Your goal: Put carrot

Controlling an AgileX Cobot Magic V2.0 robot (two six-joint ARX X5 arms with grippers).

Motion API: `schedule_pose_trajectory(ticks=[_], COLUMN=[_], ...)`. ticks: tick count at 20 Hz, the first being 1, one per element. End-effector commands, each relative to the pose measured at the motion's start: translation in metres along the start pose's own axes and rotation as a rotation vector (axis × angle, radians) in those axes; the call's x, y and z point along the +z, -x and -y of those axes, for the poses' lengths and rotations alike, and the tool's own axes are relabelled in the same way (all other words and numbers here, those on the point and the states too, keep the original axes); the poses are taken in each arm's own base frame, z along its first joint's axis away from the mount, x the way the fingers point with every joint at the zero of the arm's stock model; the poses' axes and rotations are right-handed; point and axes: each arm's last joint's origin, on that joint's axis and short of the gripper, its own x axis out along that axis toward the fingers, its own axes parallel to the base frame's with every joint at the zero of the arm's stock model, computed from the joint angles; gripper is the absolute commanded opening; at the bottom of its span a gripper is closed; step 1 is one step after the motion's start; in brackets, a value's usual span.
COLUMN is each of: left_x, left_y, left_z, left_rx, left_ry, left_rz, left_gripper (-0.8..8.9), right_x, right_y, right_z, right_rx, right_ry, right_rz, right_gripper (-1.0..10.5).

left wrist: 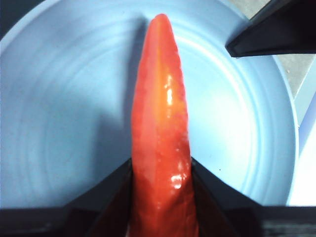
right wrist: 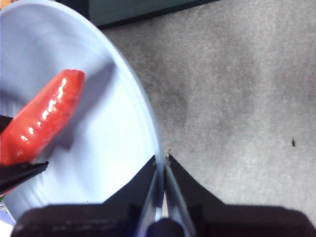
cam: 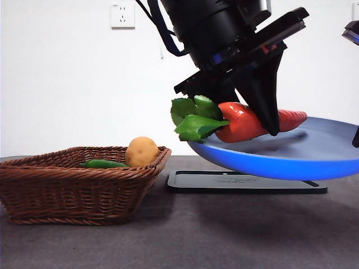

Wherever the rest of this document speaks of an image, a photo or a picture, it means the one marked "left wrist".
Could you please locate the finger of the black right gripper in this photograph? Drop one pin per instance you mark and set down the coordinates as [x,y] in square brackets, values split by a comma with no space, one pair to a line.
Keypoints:
[281,32]

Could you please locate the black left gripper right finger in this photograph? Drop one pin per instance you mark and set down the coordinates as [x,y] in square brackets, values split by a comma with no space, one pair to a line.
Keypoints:
[212,197]

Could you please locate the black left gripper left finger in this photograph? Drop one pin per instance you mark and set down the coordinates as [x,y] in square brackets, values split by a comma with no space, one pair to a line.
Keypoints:
[111,197]

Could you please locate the orange carrot with green leaves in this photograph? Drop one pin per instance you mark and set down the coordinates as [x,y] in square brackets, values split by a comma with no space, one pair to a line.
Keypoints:
[160,138]

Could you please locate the light blue round plate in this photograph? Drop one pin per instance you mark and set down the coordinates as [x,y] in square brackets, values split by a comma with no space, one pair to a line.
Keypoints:
[61,111]

